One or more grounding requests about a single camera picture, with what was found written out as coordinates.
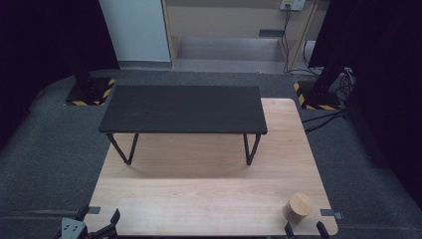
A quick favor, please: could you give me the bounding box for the wooden cylinder block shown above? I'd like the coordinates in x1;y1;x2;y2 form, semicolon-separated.
282;191;314;224

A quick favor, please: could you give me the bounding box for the dark curtain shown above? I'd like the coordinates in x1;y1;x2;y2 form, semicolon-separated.
0;0;121;150
308;0;422;211

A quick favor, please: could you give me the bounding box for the wooden door frame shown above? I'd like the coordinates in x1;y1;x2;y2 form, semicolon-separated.
160;0;182;69

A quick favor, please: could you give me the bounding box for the grey wall plate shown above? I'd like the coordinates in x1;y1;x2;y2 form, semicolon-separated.
258;28;286;38

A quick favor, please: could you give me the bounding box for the black floor cable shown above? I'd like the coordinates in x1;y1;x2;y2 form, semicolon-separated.
301;109;350;134

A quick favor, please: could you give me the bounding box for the wall power outlet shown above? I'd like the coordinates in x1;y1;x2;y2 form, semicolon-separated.
280;0;307;12

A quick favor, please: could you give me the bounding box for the white panel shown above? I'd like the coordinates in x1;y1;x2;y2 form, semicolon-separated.
98;0;172;64

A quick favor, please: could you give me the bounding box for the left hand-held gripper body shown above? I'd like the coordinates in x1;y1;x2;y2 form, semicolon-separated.
53;216;117;239

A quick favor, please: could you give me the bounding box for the black cable from outlet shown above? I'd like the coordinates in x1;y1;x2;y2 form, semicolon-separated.
280;7;320;77

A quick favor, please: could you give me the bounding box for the black raised shelf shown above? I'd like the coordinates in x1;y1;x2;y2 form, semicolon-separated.
98;85;269;166

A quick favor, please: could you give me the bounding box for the black stand post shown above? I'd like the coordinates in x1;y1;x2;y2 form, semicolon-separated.
73;61;98;98
313;61;346;102

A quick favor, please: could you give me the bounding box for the striped stand base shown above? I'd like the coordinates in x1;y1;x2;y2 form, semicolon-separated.
293;81;342;112
64;77;116;107

